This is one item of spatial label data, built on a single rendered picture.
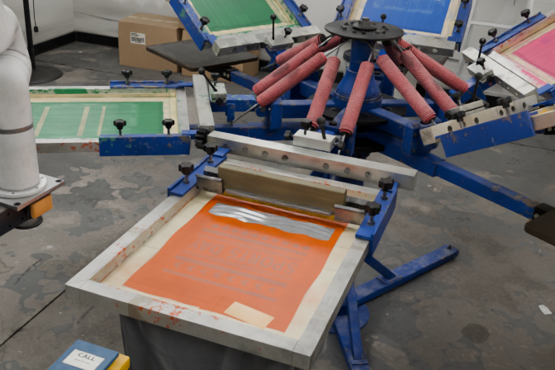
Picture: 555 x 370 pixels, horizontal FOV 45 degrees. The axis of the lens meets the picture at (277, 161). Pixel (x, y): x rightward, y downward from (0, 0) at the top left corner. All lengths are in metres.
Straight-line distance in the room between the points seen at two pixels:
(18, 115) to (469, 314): 2.32
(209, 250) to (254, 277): 0.16
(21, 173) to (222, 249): 0.53
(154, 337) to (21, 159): 0.52
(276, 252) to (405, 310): 1.57
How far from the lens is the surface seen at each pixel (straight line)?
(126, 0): 7.00
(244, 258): 1.73
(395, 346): 3.03
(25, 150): 1.65
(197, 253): 1.75
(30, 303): 3.29
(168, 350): 1.69
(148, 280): 1.66
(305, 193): 1.89
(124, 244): 1.73
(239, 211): 1.94
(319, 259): 1.75
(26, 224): 1.74
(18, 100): 1.60
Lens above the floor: 1.90
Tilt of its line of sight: 25 degrees down
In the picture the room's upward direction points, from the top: 3 degrees clockwise
